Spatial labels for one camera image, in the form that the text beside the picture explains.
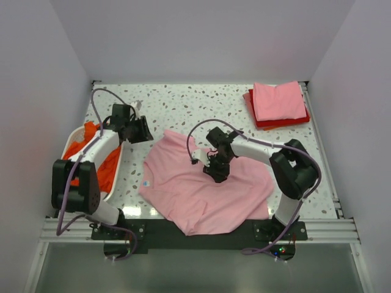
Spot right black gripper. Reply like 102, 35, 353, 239
203, 152, 234, 184

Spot pink t shirt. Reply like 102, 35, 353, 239
253, 81, 307, 121
139, 130, 274, 236

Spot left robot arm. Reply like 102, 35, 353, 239
51, 102, 153, 239

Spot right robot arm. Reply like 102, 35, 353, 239
203, 127, 322, 240

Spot orange t shirt in basket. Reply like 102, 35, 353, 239
62, 121, 122, 195

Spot folded orange t shirt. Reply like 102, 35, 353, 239
263, 126, 279, 131

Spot folded red t shirt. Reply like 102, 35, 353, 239
243, 89, 310, 129

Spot white laundry basket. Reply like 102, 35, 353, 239
59, 126, 126, 205

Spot folded pink t shirt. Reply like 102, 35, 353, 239
253, 81, 307, 121

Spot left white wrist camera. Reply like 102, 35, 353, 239
130, 100, 142, 116

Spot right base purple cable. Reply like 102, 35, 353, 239
241, 234, 294, 257

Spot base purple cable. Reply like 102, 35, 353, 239
241, 234, 294, 257
103, 227, 143, 262

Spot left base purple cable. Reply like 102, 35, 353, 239
103, 227, 143, 262

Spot aluminium frame rail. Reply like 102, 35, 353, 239
25, 84, 362, 292

